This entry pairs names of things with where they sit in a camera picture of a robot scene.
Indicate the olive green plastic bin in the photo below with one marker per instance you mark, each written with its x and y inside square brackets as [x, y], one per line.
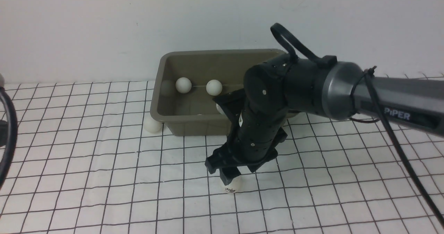
[179, 111]

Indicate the plain white ping-pong ball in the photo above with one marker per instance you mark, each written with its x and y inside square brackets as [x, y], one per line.
[183, 85]

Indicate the black grey right arm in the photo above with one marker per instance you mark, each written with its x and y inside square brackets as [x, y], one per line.
[278, 86]

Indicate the white black grid tablecloth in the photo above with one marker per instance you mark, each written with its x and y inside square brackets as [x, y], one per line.
[85, 165]

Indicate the white logo ball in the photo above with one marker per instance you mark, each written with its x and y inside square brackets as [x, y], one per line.
[214, 87]
[234, 186]

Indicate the white ball beside bin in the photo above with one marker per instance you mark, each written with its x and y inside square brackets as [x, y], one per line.
[151, 125]

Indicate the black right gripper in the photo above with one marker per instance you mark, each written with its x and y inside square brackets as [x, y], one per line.
[255, 132]

